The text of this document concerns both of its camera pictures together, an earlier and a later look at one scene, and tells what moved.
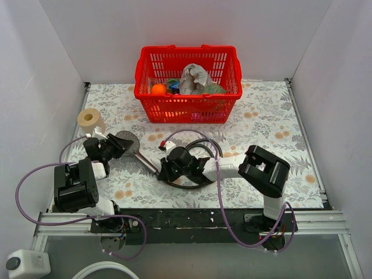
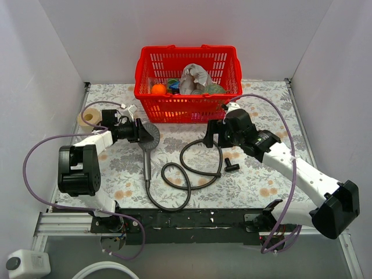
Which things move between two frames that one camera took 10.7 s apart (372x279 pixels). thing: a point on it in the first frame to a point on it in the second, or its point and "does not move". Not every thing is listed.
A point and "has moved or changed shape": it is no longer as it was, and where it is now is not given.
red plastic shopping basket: x=222 y=63 does not move
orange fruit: x=158 y=89 does not move
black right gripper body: x=167 y=170 to x=218 y=132
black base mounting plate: x=190 y=226 does not move
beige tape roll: x=90 y=118 does not move
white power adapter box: x=24 y=263 does not move
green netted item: x=214 y=89 does not move
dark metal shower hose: x=209 y=143 has moved or changed shape
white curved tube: x=104 y=264 does not move
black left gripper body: x=111 y=145 to x=138 y=129
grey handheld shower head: x=134 y=148 to x=147 y=146
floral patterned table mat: x=266 y=116 does not move
